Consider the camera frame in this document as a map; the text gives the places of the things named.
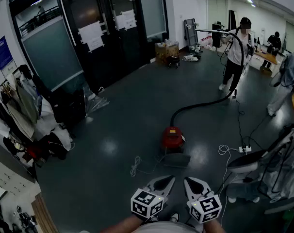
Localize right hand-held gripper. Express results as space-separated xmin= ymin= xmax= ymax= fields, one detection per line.
xmin=183 ymin=177 xmax=223 ymax=224

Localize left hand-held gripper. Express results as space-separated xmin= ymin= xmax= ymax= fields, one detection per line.
xmin=131 ymin=175 xmax=176 ymax=221

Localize person's left forearm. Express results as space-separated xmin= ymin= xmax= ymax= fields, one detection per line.
xmin=100 ymin=214 xmax=147 ymax=233

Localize person's right forearm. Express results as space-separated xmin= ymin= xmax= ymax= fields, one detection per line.
xmin=202 ymin=219 xmax=227 ymax=233

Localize white plastic bag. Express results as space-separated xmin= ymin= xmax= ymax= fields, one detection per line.
xmin=182 ymin=53 xmax=200 ymax=63

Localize red vacuum cleaner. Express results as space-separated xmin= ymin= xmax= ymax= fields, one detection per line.
xmin=161 ymin=126 xmax=186 ymax=154

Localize person's light grey shirt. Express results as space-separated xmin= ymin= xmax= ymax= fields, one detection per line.
xmin=134 ymin=221 xmax=201 ymax=233

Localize garment rack with grey clothes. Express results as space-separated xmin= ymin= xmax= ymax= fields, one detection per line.
xmin=257 ymin=122 xmax=294 ymax=202

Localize transparent umbrella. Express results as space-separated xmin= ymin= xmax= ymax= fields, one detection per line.
xmin=83 ymin=86 xmax=111 ymax=118

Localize black rolling stool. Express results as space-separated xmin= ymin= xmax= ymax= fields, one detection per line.
xmin=168 ymin=55 xmax=181 ymax=69

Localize cardboard box with packets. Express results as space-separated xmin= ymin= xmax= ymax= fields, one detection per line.
xmin=154 ymin=39 xmax=180 ymax=65

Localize black framed glass door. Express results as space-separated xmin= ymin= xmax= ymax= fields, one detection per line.
xmin=57 ymin=0 xmax=167 ymax=95

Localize rectangular wooden table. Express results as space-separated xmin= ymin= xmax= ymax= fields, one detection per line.
xmin=248 ymin=50 xmax=280 ymax=73

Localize parked bicycles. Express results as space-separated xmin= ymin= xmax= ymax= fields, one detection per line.
xmin=0 ymin=202 xmax=39 ymax=233

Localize grey folding cart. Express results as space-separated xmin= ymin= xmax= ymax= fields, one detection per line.
xmin=183 ymin=18 xmax=199 ymax=48

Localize pile of clothes and bags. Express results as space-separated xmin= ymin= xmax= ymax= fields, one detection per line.
xmin=0 ymin=64 xmax=75 ymax=167

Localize white locker cabinet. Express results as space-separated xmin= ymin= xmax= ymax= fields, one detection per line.
xmin=0 ymin=154 xmax=42 ymax=197

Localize metal vacuum wand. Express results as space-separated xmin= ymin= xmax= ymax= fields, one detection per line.
xmin=195 ymin=27 xmax=231 ymax=35

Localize white taped paper notice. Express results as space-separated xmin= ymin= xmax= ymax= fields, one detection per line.
xmin=114 ymin=9 xmax=136 ymax=31
xmin=78 ymin=20 xmax=105 ymax=54

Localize frosted glass window panel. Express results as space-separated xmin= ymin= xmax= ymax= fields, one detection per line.
xmin=8 ymin=0 xmax=86 ymax=92

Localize white vacuum power cord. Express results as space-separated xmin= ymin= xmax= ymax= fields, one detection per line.
xmin=129 ymin=155 xmax=166 ymax=178

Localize white extension cable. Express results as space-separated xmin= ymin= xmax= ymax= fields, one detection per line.
xmin=218 ymin=144 xmax=240 ymax=225

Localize black power cable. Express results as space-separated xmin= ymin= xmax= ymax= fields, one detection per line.
xmin=233 ymin=91 xmax=247 ymax=148
xmin=248 ymin=115 xmax=272 ymax=142

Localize black vacuum hose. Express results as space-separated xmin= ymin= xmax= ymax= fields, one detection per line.
xmin=170 ymin=30 xmax=246 ymax=128

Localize blue wall poster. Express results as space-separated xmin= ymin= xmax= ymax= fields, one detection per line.
xmin=0 ymin=35 xmax=15 ymax=71

